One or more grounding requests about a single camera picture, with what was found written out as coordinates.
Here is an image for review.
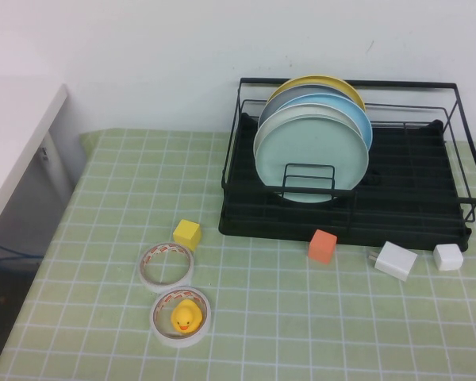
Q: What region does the mint green plate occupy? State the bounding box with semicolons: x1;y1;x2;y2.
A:
255;115;370;204

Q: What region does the white plate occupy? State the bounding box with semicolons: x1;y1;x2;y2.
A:
252;102;364;160

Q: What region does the grey plate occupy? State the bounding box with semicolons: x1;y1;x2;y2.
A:
257;84;350;125

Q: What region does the yellow plate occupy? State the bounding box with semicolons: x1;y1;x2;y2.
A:
267;75;368;113

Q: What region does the light blue plate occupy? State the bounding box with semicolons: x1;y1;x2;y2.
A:
279;93;374;152

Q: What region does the yellow cube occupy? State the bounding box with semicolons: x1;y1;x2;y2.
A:
172;219;202;252

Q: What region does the orange cube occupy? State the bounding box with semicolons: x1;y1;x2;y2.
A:
308;229;338;265

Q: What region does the white tape roll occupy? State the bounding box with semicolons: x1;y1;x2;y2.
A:
149;287;212;349
137;241;195;294

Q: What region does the yellow rubber duck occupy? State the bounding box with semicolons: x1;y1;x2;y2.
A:
170;299;204;333

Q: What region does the green checked tablecloth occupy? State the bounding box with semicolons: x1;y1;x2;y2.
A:
0;129;476;381

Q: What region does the white power adapter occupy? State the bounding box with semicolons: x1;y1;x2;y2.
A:
367;241;418;283

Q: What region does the white cube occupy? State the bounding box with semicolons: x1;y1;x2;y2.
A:
432;243;464;272

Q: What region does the white side cabinet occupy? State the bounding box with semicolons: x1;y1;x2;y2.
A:
0;83;88;244

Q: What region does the black wire dish rack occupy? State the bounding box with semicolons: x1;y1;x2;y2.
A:
217;77;476;253

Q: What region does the blue floor cable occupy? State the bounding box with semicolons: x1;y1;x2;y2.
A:
0;237;45;266

